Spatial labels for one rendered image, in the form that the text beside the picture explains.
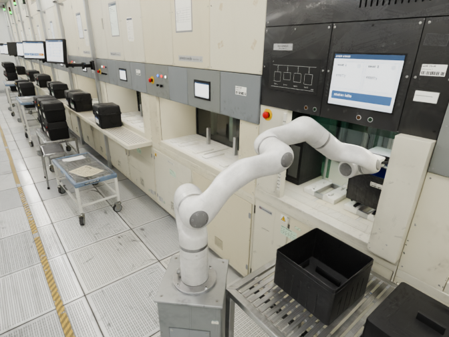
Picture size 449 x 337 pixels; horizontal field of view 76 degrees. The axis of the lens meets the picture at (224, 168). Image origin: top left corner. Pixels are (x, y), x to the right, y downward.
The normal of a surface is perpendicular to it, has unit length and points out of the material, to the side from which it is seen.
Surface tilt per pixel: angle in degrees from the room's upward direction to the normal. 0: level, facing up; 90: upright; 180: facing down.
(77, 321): 0
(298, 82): 90
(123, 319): 0
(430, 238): 90
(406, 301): 0
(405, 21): 90
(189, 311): 90
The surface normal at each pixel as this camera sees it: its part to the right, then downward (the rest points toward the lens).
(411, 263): -0.78, 0.23
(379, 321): 0.01, -0.92
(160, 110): 0.63, 0.31
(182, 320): -0.11, 0.38
